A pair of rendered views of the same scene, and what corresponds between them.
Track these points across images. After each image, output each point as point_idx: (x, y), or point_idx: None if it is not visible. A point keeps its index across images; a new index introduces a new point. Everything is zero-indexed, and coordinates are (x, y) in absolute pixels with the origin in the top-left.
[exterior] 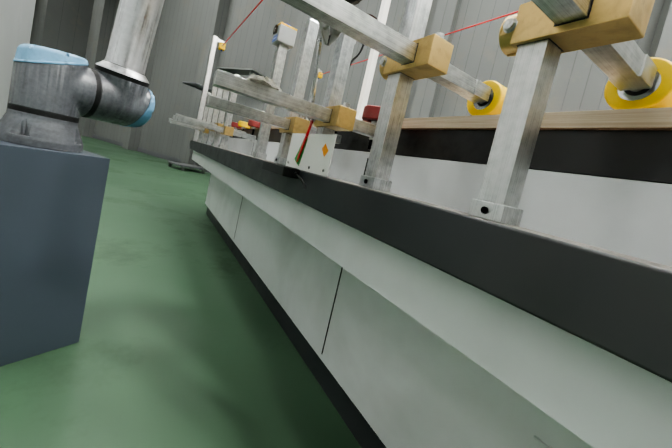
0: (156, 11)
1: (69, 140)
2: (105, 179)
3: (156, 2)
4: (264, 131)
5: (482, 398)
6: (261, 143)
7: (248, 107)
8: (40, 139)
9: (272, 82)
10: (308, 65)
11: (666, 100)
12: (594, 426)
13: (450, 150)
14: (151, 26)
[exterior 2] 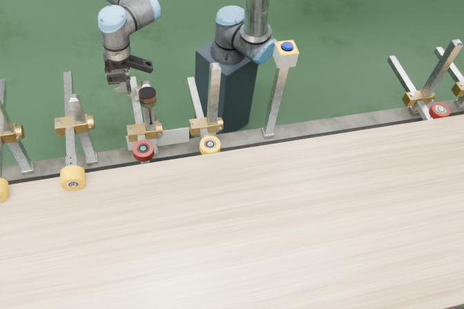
0: (251, 3)
1: (220, 58)
2: (225, 84)
3: None
4: (266, 118)
5: None
6: (264, 125)
7: (191, 96)
8: (212, 53)
9: (132, 94)
10: (209, 94)
11: None
12: None
13: None
14: (250, 12)
